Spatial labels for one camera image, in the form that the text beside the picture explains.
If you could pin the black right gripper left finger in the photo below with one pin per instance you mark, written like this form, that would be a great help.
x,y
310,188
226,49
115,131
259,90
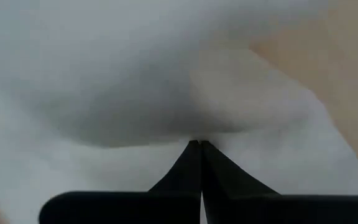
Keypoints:
x,y
188,174

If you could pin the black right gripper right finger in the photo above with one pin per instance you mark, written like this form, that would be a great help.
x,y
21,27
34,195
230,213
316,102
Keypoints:
x,y
225,180

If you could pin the white garment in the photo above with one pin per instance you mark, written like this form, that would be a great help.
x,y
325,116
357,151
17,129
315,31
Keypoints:
x,y
104,62

